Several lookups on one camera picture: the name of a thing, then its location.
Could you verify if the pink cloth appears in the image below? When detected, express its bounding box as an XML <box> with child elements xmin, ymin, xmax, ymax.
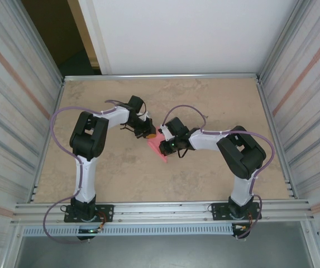
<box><xmin>146</xmin><ymin>131</ymin><xmax>174</xmax><ymax>164</ymax></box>

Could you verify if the small controller board green light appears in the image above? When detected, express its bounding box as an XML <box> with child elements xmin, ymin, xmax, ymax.
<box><xmin>77</xmin><ymin>227</ymin><xmax>103</xmax><ymax>235</ymax></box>

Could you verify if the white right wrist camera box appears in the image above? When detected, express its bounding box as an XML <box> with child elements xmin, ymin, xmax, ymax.
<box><xmin>159</xmin><ymin>125</ymin><xmax>174</xmax><ymax>142</ymax></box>

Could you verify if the aluminium table edge rail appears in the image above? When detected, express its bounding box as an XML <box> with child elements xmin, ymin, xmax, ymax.
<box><xmin>63</xmin><ymin>73</ymin><xmax>261</xmax><ymax>83</ymax></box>

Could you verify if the wide aluminium mounting rail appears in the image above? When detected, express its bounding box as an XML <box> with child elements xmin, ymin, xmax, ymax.
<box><xmin>10</xmin><ymin>198</ymin><xmax>316</xmax><ymax>226</ymax></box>

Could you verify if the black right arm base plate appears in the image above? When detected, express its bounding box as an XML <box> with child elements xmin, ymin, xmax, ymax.
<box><xmin>211</xmin><ymin>201</ymin><xmax>262</xmax><ymax>221</ymax></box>

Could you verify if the grey slotted cable duct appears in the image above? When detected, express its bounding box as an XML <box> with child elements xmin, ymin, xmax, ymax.
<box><xmin>22</xmin><ymin>224</ymin><xmax>235</xmax><ymax>236</ymax></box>

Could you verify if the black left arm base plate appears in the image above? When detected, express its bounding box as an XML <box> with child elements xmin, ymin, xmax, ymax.
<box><xmin>64</xmin><ymin>204</ymin><xmax>114</xmax><ymax>223</ymax></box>

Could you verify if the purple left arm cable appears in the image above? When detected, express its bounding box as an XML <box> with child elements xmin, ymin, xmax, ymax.
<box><xmin>42</xmin><ymin>99</ymin><xmax>121</xmax><ymax>244</ymax></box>

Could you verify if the small connector board with wires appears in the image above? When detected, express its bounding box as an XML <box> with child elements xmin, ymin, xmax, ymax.
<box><xmin>232</xmin><ymin>224</ymin><xmax>252</xmax><ymax>240</ymax></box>

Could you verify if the beige wooden door frame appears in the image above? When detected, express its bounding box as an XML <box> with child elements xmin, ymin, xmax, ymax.
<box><xmin>66</xmin><ymin>0</ymin><xmax>102</xmax><ymax>68</ymax></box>

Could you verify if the aluminium frame post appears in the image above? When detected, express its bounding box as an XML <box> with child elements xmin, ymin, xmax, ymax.
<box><xmin>259</xmin><ymin>0</ymin><xmax>310</xmax><ymax>80</ymax></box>
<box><xmin>17</xmin><ymin>0</ymin><xmax>65</xmax><ymax>82</ymax></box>

